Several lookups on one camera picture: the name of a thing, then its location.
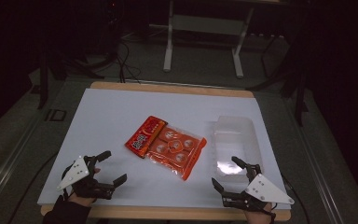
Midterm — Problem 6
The white metal stand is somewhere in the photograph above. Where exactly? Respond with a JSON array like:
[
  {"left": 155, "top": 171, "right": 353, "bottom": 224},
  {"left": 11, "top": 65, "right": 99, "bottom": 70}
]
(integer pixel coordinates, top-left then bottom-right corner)
[{"left": 162, "top": 0, "right": 256, "bottom": 79}]

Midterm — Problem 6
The orange snack packet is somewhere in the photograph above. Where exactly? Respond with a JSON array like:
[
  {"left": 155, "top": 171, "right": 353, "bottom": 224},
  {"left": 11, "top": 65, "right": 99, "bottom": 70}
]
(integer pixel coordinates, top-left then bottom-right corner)
[{"left": 124, "top": 115, "right": 208, "bottom": 182}]

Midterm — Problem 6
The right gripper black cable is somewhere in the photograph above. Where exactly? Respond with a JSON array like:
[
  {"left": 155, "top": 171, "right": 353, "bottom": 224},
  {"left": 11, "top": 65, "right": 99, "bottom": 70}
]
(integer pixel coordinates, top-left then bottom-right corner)
[{"left": 280, "top": 173, "right": 311, "bottom": 224}]

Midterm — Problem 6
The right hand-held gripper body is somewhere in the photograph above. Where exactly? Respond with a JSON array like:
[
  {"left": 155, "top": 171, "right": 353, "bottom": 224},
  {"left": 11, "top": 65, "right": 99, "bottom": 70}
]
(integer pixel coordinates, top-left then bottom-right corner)
[{"left": 221, "top": 163, "right": 296, "bottom": 217}]

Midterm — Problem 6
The person's right hand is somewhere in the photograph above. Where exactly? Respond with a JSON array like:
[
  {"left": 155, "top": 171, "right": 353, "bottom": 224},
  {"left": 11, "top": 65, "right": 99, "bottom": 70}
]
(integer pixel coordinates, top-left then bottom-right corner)
[{"left": 243, "top": 203, "right": 274, "bottom": 224}]

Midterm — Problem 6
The clear plastic container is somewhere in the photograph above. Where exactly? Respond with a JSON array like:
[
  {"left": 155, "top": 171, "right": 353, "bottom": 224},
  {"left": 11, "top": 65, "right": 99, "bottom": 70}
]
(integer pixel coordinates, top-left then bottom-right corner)
[{"left": 211, "top": 115, "right": 264, "bottom": 185}]

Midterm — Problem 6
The person's left hand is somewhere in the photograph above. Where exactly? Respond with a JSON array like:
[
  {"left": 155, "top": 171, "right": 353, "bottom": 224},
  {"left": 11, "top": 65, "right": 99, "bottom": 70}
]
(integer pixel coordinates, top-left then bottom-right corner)
[{"left": 67, "top": 167, "right": 102, "bottom": 207}]

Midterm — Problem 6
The black floor cable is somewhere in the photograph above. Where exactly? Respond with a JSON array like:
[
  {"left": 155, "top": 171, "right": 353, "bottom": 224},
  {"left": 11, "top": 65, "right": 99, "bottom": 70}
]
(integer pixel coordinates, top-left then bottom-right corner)
[{"left": 115, "top": 39, "right": 143, "bottom": 84}]

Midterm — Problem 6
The white paper sheet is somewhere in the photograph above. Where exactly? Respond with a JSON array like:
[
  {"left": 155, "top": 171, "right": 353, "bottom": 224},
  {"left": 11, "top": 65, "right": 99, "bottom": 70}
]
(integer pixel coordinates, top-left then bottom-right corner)
[{"left": 36, "top": 88, "right": 292, "bottom": 210}]

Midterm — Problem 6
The black stand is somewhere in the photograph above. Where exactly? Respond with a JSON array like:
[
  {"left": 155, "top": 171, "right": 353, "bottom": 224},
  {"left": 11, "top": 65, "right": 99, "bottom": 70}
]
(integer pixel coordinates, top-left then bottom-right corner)
[{"left": 36, "top": 46, "right": 105, "bottom": 110}]

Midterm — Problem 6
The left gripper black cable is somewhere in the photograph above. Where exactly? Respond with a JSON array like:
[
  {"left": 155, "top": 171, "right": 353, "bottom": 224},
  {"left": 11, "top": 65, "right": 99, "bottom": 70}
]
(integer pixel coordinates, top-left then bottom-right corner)
[{"left": 7, "top": 151, "right": 60, "bottom": 224}]

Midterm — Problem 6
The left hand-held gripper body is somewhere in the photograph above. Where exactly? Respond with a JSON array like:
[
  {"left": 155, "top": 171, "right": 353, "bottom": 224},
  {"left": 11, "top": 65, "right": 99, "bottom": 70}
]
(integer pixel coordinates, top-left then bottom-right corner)
[{"left": 56, "top": 155, "right": 116, "bottom": 201}]

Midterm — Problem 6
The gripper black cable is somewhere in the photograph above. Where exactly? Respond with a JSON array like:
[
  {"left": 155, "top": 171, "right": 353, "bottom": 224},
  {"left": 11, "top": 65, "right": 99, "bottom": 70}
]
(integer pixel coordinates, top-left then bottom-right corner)
[
  {"left": 7, "top": 151, "right": 60, "bottom": 224},
  {"left": 280, "top": 173, "right": 311, "bottom": 224}
]

